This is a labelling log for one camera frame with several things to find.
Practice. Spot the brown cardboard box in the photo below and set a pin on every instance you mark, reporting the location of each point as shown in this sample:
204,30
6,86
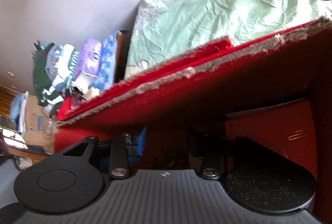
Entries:
33,120

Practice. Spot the pile of folded clothes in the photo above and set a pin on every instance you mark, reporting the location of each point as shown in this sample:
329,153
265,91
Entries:
57,63

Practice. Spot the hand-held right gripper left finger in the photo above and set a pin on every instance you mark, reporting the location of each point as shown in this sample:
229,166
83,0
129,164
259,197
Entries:
142,141

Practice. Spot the purple tissue pack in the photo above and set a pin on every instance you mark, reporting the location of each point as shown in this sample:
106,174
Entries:
89,58

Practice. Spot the large red cardboard box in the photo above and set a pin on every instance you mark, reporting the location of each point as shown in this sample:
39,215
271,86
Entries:
233,78

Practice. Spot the red patterned gift carton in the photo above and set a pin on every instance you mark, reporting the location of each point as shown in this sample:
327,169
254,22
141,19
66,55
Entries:
272,123

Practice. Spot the wooden bed frame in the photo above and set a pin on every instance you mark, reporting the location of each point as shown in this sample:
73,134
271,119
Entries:
120,58

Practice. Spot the red cloth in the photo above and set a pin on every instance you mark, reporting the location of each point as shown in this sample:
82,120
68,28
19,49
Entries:
64,107

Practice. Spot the light green sheet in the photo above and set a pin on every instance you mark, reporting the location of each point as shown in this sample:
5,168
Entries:
220,6

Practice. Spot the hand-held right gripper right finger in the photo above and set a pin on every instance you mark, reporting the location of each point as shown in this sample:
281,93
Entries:
194,146

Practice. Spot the grey object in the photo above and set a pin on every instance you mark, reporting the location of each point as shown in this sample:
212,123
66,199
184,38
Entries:
7,182

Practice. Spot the blue fabric stack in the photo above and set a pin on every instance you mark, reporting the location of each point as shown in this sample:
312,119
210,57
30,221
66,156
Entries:
18,110

